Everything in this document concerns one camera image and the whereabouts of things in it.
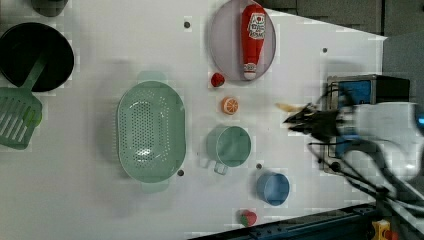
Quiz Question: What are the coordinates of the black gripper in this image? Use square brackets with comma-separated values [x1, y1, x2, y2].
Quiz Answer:
[285, 103, 340, 142]

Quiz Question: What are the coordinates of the yellow peeled banana plush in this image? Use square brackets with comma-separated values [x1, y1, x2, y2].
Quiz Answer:
[276, 103, 303, 113]

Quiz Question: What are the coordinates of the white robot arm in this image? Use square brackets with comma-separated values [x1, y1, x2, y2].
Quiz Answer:
[277, 102, 423, 180]

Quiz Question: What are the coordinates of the black toaster oven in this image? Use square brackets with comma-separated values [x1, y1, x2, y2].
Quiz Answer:
[324, 76, 410, 176]

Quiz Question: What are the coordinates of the blue cup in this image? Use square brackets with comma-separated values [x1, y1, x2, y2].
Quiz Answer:
[256, 172, 290, 206]

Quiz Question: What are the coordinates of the orange slice toy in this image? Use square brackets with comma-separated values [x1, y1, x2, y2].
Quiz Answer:
[221, 97, 239, 115]

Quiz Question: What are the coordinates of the small red strawberry toy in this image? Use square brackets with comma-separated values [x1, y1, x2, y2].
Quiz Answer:
[210, 73, 225, 87]

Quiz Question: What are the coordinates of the red ketchup bottle plush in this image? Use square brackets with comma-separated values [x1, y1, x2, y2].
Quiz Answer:
[241, 4, 266, 80]

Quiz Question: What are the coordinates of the lilac round plate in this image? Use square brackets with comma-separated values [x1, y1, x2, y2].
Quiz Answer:
[209, 0, 276, 81]

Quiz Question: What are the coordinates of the green perforated colander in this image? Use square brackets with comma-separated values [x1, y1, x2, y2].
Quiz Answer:
[116, 71, 186, 193]

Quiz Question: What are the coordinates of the dark brown cylindrical cup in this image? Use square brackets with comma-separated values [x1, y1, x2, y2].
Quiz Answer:
[31, 0, 69, 17]

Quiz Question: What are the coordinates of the green slotted spatula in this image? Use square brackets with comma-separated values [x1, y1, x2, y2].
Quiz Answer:
[0, 50, 50, 150]

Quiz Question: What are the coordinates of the black round pan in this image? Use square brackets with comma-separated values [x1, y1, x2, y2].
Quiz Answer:
[0, 22, 74, 92]

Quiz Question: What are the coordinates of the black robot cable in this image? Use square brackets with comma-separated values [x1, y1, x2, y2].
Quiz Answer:
[308, 139, 424, 234]

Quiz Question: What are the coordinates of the green mug with handle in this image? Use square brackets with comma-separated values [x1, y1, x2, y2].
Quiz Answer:
[200, 125, 252, 176]

